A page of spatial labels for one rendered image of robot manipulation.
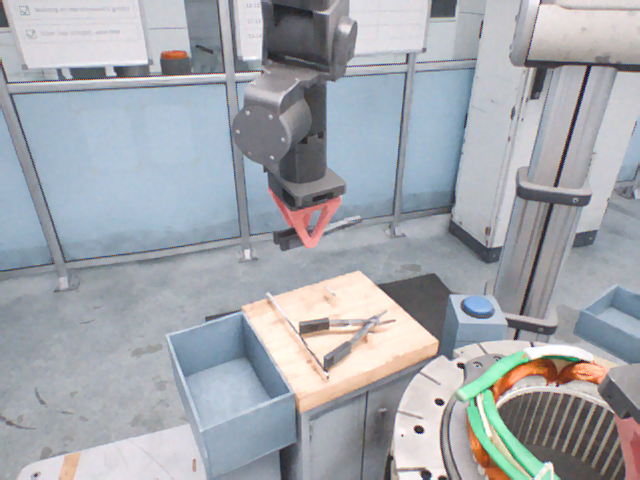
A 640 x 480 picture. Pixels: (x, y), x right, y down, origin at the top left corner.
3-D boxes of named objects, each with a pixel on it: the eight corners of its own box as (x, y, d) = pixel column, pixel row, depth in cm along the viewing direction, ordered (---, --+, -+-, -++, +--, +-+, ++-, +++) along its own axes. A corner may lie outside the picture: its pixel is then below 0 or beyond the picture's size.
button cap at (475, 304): (494, 316, 68) (496, 310, 67) (467, 315, 68) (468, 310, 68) (487, 299, 71) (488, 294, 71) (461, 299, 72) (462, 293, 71)
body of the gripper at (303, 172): (297, 211, 50) (294, 148, 46) (262, 175, 57) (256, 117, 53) (348, 197, 52) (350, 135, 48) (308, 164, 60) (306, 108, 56)
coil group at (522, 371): (506, 405, 45) (515, 374, 43) (494, 392, 47) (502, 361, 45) (555, 389, 47) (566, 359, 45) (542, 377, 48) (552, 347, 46)
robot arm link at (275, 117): (360, 15, 44) (278, -1, 46) (319, 39, 35) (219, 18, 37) (342, 133, 51) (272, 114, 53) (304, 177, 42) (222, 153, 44)
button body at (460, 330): (478, 439, 79) (508, 324, 67) (437, 437, 79) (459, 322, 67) (468, 406, 85) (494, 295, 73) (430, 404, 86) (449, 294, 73)
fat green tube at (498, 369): (460, 413, 40) (463, 397, 39) (435, 380, 43) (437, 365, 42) (592, 372, 44) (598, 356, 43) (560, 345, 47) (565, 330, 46)
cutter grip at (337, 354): (327, 369, 53) (327, 359, 52) (322, 366, 53) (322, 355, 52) (351, 353, 55) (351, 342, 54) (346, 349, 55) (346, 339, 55)
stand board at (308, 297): (299, 414, 52) (299, 399, 51) (242, 319, 66) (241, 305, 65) (437, 355, 60) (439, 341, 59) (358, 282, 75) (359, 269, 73)
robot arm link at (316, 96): (334, 66, 49) (284, 62, 50) (310, 84, 43) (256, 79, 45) (333, 129, 53) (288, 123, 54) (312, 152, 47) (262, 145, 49)
